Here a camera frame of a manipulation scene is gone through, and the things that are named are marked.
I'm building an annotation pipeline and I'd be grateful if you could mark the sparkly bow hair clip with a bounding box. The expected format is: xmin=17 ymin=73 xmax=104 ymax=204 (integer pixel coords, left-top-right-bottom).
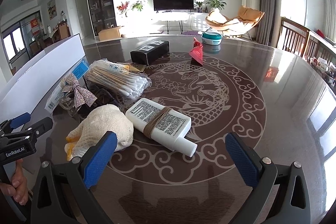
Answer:
xmin=59 ymin=73 xmax=97 ymax=117

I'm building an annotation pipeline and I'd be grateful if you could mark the orange lounge chair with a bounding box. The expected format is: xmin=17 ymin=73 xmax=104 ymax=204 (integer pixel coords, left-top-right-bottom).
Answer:
xmin=205 ymin=5 xmax=265 ymax=38

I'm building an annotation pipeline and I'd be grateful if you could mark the white TV stand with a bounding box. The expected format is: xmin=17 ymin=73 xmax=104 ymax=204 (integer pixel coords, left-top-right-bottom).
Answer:
xmin=126 ymin=11 xmax=210 ymax=34

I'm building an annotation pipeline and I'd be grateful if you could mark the red flower plant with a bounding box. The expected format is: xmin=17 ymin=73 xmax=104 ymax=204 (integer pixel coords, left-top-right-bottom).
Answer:
xmin=117 ymin=1 xmax=130 ymax=17

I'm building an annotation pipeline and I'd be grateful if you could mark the brown cardboard box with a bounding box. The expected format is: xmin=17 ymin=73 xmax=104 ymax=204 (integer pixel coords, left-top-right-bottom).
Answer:
xmin=98 ymin=25 xmax=124 ymax=41

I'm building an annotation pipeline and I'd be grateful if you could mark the cluttered side table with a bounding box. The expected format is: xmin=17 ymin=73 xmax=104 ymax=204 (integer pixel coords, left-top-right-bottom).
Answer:
xmin=310 ymin=56 xmax=336 ymax=88

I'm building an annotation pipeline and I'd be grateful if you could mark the blue and white carton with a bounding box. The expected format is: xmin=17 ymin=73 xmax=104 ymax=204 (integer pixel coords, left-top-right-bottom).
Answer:
xmin=45 ymin=57 xmax=91 ymax=113

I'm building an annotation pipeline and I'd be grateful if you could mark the red door poster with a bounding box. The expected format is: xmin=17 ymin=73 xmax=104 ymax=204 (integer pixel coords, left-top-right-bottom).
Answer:
xmin=31 ymin=18 xmax=40 ymax=35

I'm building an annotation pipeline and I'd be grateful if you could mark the white sheer curtain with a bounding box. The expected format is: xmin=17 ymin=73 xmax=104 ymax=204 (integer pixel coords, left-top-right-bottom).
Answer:
xmin=322 ymin=0 xmax=336 ymax=30

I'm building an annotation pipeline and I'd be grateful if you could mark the cotton swab pack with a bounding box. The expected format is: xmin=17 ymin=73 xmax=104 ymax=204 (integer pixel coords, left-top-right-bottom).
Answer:
xmin=83 ymin=59 xmax=153 ymax=104

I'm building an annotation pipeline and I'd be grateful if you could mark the white door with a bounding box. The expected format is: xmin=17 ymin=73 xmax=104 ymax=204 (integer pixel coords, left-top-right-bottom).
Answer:
xmin=73 ymin=0 xmax=87 ymax=39

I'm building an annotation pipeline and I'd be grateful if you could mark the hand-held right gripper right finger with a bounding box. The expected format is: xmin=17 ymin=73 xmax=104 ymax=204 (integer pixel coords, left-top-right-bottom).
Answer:
xmin=225 ymin=132 xmax=307 ymax=224

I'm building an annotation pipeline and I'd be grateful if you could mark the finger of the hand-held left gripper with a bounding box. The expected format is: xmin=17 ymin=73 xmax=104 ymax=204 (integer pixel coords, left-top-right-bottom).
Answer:
xmin=0 ymin=112 xmax=32 ymax=132
xmin=0 ymin=117 xmax=54 ymax=140

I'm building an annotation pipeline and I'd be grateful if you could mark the teal round tin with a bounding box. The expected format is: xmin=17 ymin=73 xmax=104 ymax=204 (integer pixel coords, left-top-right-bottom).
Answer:
xmin=202 ymin=31 xmax=222 ymax=45

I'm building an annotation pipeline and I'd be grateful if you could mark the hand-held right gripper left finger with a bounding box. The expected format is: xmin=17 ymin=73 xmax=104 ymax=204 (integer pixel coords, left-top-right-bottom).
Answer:
xmin=31 ymin=132 xmax=118 ymax=224

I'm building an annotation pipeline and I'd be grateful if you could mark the red foil packet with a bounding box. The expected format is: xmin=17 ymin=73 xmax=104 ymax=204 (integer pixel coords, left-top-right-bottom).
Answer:
xmin=188 ymin=37 xmax=204 ymax=67

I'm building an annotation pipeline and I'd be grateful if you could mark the white plastic bottle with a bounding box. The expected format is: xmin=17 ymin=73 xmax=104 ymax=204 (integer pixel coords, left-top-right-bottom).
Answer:
xmin=125 ymin=98 xmax=198 ymax=157

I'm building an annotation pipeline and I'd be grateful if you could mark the wall painting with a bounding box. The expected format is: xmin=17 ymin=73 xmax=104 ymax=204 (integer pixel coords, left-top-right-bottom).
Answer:
xmin=47 ymin=0 xmax=57 ymax=20

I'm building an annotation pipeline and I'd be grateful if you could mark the cream cushion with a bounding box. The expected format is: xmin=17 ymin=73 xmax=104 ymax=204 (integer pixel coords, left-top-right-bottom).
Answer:
xmin=207 ymin=9 xmax=227 ymax=25

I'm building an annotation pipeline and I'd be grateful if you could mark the white cardboard box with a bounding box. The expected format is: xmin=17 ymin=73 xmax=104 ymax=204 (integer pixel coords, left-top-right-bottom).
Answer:
xmin=0 ymin=33 xmax=86 ymax=119

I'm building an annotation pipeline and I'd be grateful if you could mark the dark translucent hair clip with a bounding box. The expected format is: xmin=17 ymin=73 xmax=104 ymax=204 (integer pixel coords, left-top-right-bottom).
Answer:
xmin=84 ymin=77 xmax=126 ymax=111

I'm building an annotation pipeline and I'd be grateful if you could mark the gold sachet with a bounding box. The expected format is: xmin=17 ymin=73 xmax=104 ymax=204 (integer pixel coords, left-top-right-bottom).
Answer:
xmin=125 ymin=63 xmax=147 ymax=73

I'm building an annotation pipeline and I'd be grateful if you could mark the wooden dining chair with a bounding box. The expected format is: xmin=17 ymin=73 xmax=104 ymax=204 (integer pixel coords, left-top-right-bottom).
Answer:
xmin=302 ymin=30 xmax=336 ymax=67
xmin=280 ymin=17 xmax=310 ymax=56

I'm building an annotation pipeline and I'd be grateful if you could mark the black box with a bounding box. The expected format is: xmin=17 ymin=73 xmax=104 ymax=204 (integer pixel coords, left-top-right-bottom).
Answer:
xmin=130 ymin=40 xmax=170 ymax=66

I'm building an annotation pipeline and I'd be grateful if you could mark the person's left hand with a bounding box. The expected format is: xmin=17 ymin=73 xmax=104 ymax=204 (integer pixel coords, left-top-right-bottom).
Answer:
xmin=0 ymin=160 xmax=28 ymax=205

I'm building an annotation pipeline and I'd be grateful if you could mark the green potted plant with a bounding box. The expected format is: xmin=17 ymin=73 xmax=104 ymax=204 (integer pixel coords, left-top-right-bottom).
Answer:
xmin=132 ymin=0 xmax=145 ymax=12

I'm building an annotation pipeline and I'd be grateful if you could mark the cream knit glove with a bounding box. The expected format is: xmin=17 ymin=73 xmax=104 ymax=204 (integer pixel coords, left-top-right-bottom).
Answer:
xmin=65 ymin=104 xmax=134 ymax=161

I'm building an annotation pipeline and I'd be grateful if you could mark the large leafy potted plant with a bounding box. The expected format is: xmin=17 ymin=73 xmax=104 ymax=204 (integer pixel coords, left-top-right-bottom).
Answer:
xmin=205 ymin=0 xmax=227 ymax=12

